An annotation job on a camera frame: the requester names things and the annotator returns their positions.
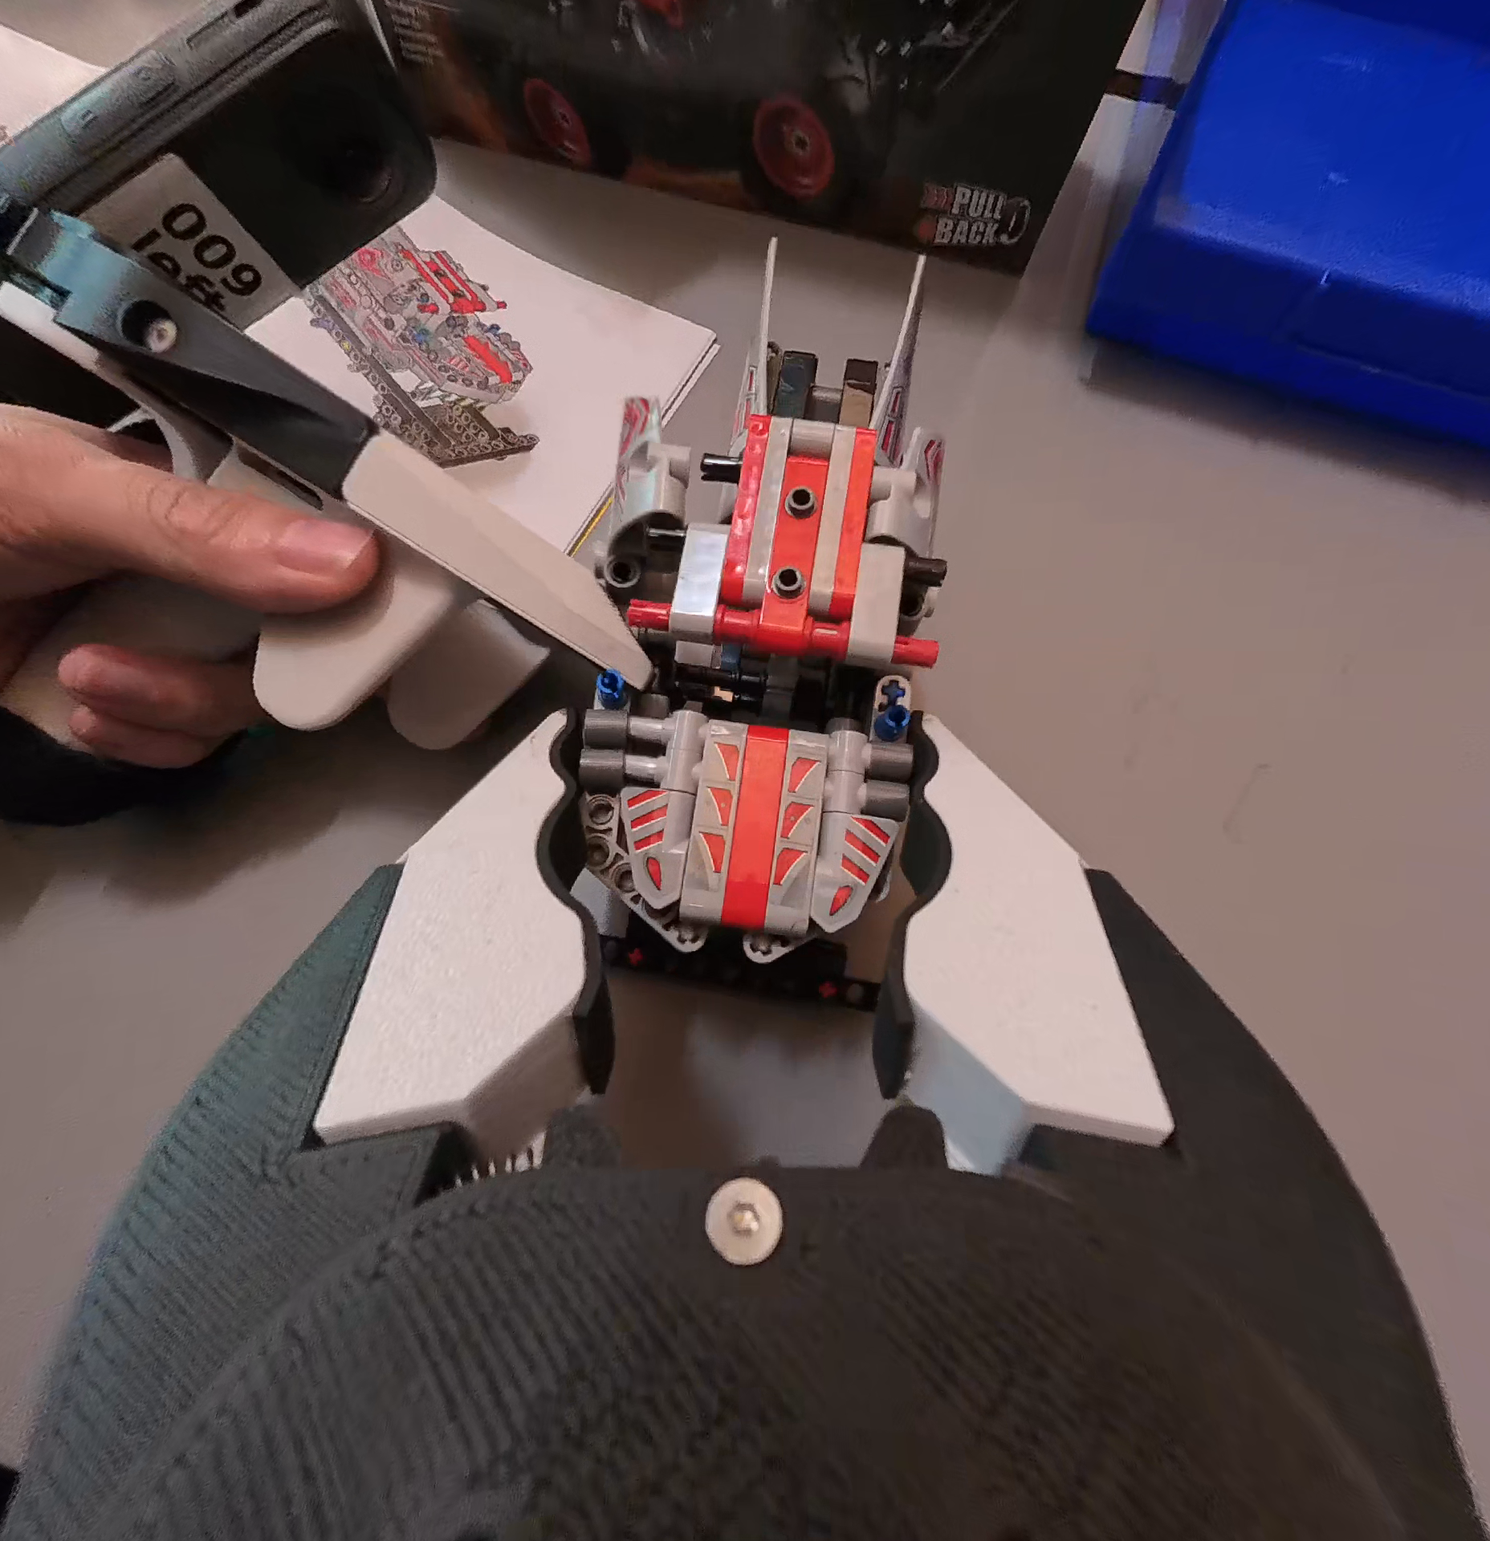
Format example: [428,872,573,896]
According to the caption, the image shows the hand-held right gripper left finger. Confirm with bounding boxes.
[312,710,614,1145]

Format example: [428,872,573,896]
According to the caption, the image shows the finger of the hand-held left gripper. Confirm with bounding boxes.
[341,431,658,696]
[389,605,558,752]

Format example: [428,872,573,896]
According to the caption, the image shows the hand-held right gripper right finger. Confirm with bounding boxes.
[877,714,1179,1145]

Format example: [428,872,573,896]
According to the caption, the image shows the grey red brick truck model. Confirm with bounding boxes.
[571,234,952,1013]

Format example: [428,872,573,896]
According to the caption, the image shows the person's left forearm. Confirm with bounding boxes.
[0,696,250,828]

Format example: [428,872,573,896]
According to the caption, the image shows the grey desk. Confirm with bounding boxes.
[0,120,1490,1483]

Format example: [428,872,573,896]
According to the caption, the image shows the person's left hand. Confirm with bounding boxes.
[0,402,382,768]

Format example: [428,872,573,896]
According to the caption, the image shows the white instruction booklet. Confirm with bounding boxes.
[0,18,720,555]

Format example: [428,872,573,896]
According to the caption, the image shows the black toy set box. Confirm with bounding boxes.
[372,0,1150,277]

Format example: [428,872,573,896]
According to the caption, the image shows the blue plastic bin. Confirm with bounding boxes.
[1084,0,1490,453]

